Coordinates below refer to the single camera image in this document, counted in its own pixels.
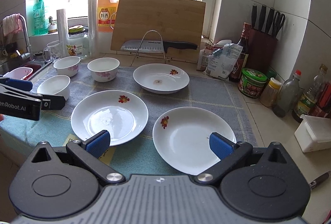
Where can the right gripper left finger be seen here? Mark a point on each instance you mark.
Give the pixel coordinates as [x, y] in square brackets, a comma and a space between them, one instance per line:
[86, 154]

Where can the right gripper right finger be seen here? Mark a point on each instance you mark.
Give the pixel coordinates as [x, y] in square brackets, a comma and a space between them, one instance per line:
[232, 156]

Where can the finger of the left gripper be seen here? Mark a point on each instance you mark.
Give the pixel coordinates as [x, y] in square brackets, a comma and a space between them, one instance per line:
[17, 84]
[49, 102]

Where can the white bowl pink flowers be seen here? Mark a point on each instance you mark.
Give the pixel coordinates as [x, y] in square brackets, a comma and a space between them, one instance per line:
[104, 69]
[67, 66]

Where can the white plate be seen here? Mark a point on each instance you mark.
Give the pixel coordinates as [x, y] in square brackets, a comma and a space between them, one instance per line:
[123, 114]
[181, 137]

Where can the white plate stained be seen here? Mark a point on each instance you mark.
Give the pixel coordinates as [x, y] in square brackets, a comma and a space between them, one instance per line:
[161, 78]

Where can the metal kitchen faucet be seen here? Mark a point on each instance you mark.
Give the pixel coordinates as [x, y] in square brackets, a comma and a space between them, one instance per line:
[28, 55]

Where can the pink sink strainer basket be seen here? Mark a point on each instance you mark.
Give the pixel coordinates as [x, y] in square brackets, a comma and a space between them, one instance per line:
[20, 73]

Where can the clear glass mug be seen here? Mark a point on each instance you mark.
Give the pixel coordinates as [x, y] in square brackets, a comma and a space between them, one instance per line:
[53, 51]

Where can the green dish soap bottle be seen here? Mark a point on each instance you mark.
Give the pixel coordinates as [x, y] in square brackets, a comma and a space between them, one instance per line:
[39, 18]

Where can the small plant pot windowsill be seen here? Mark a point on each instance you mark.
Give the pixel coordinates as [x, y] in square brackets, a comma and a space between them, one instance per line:
[52, 27]

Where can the pink cloth on faucet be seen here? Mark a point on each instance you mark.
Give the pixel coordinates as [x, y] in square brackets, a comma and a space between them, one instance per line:
[12, 24]

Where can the glass jar green lid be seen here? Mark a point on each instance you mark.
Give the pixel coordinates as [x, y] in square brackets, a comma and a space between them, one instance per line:
[78, 42]

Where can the yellow lid spice jar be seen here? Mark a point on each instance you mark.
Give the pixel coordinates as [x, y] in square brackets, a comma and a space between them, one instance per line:
[270, 92]

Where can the green lid sauce jar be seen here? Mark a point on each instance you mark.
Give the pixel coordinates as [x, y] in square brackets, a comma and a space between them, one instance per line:
[252, 82]

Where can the clear bottle red cap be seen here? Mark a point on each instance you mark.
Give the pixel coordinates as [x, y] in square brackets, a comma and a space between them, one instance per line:
[287, 95]

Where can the white plastic container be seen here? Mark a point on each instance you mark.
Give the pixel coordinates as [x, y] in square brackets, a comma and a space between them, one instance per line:
[314, 133]

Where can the oil bottle gold cap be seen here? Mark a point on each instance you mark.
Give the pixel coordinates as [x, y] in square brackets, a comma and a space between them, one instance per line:
[310, 96]

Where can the small green cap jar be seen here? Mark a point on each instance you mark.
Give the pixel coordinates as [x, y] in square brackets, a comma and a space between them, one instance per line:
[271, 74]

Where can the white blue plastic bag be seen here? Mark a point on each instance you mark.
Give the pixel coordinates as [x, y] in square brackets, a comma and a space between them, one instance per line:
[222, 60]

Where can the dark pen object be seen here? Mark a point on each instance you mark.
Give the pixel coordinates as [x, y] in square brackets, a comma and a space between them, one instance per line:
[319, 180]

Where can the red packaged bottle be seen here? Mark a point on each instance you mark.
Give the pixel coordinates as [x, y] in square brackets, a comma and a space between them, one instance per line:
[322, 107]

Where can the white red food packet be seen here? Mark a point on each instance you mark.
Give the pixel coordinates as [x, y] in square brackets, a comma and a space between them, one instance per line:
[207, 47]

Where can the tall plastic cup stack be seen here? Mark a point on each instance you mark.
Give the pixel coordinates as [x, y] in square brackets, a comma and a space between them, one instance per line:
[93, 28]

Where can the dark red knife block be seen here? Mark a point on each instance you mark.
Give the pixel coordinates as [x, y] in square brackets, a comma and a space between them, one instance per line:
[261, 48]

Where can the dark soy sauce bottle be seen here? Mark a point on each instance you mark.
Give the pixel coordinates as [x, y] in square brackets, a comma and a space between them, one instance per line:
[235, 74]

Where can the orange cooking wine jug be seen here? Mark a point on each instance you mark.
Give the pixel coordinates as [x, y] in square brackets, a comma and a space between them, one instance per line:
[106, 15]

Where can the cleaver knife black handle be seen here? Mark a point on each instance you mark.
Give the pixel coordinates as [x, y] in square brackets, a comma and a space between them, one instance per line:
[155, 46]

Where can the metal wire rack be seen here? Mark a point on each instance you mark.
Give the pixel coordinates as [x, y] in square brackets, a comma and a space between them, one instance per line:
[149, 56]

